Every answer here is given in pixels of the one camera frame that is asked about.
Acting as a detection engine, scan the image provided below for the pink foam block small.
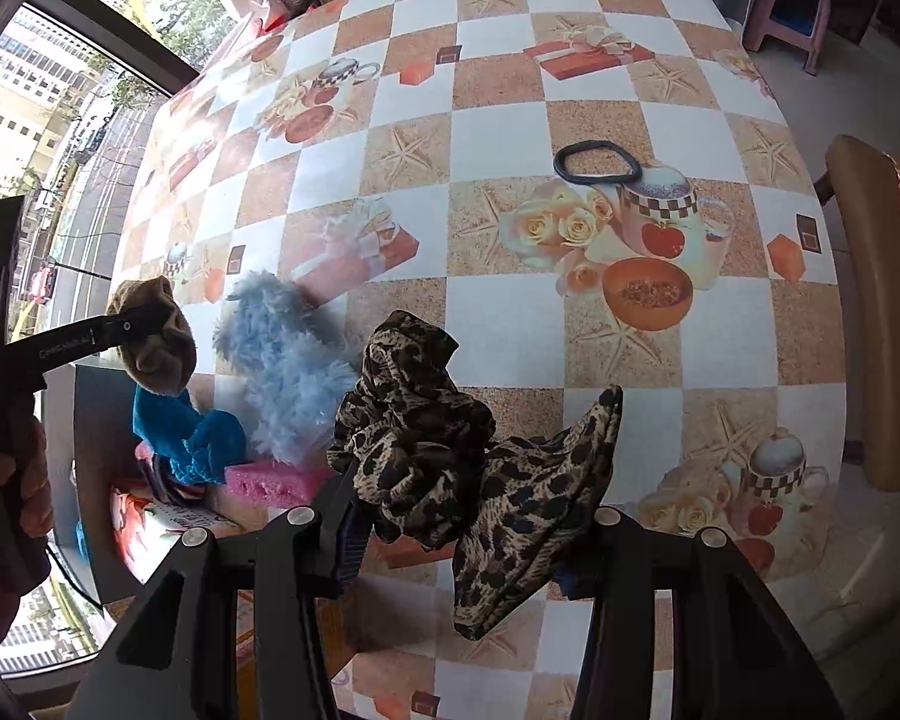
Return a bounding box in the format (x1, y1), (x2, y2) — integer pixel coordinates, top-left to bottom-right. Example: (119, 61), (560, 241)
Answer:
(224, 461), (334, 509)

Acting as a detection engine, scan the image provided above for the leopard print scrunchie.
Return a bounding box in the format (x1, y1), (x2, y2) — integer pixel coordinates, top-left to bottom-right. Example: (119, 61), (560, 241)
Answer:
(326, 310), (624, 640)

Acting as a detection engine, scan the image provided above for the beige cloth scrunchie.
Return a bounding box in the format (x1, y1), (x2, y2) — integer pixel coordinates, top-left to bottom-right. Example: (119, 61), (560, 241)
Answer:
(107, 277), (196, 397)

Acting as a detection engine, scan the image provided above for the blue mesh cloth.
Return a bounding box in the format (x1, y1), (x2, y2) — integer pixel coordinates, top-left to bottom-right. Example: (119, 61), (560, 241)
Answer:
(133, 387), (248, 484)

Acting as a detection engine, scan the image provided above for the pink black knitted sock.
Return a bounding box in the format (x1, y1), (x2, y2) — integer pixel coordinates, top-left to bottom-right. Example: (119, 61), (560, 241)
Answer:
(134, 440), (208, 509)

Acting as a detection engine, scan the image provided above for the person left hand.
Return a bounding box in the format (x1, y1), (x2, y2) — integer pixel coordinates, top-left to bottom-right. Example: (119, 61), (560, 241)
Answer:
(0, 414), (55, 564)

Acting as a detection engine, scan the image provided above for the white open cardboard box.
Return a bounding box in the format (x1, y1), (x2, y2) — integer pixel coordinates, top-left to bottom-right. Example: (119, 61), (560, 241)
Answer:
(41, 358), (141, 605)

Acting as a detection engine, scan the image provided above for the orange floral tissue pack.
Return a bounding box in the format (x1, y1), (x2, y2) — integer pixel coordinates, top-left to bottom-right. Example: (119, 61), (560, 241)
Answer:
(110, 488), (244, 583)

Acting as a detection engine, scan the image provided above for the brown wooden chair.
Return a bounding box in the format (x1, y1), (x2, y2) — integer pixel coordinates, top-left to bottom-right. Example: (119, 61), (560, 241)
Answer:
(814, 135), (900, 491)

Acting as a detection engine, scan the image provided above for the pink plastic stool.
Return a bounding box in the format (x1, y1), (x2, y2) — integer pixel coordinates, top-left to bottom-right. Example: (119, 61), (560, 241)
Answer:
(743, 0), (831, 75)

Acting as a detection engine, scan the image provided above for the black hair tie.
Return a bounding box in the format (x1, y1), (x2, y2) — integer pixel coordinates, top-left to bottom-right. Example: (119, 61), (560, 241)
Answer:
(551, 138), (646, 185)

